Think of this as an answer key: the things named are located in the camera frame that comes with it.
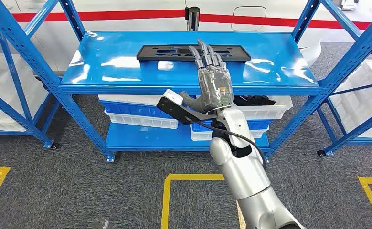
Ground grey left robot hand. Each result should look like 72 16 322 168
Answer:
91 218 110 229

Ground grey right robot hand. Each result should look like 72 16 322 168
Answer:
179 40 234 114

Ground black plastic panel part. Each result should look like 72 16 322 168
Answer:
136 44 251 62

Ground blue metal shelf rack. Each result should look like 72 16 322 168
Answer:
0 0 372 163
0 27 60 149
315 38 372 158

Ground black parts pile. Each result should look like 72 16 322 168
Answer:
233 95 276 106

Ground white car with red stripe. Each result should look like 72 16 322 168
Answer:
0 0 372 75

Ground white plastic bin stack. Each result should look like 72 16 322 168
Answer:
329 60 372 140
0 53 49 132

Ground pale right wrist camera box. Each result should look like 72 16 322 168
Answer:
163 89 184 106

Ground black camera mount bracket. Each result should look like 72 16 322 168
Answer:
156 96 218 125

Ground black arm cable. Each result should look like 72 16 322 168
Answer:
198 120 267 170

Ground black and silver stanchion post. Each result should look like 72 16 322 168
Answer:
184 6 201 31

